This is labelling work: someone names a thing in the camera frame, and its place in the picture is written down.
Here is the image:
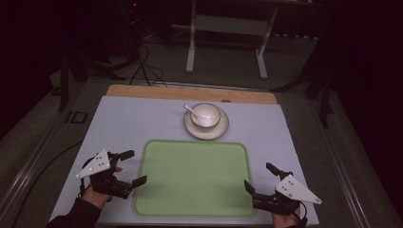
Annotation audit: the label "white metal stand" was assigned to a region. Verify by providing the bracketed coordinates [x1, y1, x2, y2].
[185, 0, 280, 81]

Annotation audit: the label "green placemat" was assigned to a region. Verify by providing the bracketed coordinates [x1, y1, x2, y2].
[132, 139, 257, 219]

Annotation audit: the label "white ceramic spoon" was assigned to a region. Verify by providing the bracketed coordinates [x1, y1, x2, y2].
[182, 104, 200, 120]

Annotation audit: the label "person's left hand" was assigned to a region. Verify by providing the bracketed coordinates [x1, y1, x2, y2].
[81, 165, 124, 210]

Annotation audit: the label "white dark-rimmed plate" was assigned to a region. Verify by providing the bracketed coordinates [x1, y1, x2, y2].
[182, 105, 230, 142]

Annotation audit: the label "pale lavender table sheet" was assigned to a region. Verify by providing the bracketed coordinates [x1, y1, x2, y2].
[48, 95, 320, 227]

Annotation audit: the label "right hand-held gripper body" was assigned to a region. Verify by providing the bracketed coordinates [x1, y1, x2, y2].
[253, 171, 322, 217]

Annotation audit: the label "person's right hand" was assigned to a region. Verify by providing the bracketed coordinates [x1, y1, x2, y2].
[272, 207, 302, 228]

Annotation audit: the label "long black floor cable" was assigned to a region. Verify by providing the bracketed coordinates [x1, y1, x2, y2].
[10, 140, 84, 228]

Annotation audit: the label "black floor socket box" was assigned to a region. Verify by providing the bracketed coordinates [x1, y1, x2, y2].
[65, 110, 88, 124]

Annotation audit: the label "black floor cables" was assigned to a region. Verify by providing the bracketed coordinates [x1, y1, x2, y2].
[128, 43, 168, 87]

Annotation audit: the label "black metal stand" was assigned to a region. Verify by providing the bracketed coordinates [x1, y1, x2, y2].
[57, 47, 127, 113]
[271, 61, 336, 129]

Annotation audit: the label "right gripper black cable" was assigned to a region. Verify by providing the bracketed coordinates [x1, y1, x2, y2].
[296, 200, 309, 228]

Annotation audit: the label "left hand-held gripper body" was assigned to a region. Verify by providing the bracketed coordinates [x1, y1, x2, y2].
[75, 148, 135, 200]

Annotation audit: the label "dark equipment with red light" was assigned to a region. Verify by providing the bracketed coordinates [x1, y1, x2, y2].
[123, 0, 143, 63]

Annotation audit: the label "white ceramic bowl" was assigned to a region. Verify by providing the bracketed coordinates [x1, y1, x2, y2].
[189, 103, 222, 129]

